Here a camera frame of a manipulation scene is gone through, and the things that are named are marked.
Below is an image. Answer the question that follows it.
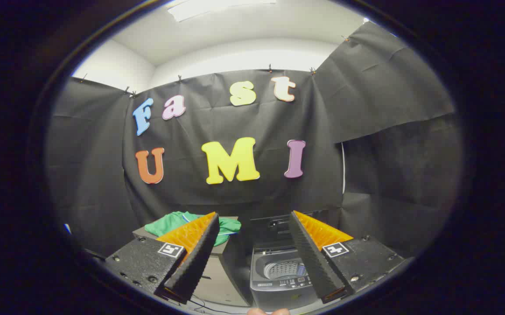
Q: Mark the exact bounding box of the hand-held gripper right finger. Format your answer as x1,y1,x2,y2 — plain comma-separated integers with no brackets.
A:
288,210,406,304

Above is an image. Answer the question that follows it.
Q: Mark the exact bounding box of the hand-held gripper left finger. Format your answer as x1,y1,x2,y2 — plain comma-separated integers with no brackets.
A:
105,212,220,305

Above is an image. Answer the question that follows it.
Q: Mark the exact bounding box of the green polo shirt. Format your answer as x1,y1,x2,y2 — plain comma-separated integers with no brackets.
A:
144,211,242,246

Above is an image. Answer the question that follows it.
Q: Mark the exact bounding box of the grey washing machine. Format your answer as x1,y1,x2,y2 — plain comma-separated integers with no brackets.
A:
250,243,323,312

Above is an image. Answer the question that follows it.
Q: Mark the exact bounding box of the grey box stand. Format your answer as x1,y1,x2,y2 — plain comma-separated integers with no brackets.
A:
132,217,253,307

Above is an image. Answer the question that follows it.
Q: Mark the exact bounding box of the black backdrop cloth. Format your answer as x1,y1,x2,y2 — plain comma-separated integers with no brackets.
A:
45,22,463,263

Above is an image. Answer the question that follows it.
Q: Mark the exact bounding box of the black cable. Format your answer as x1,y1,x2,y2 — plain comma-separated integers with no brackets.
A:
189,297,246,315

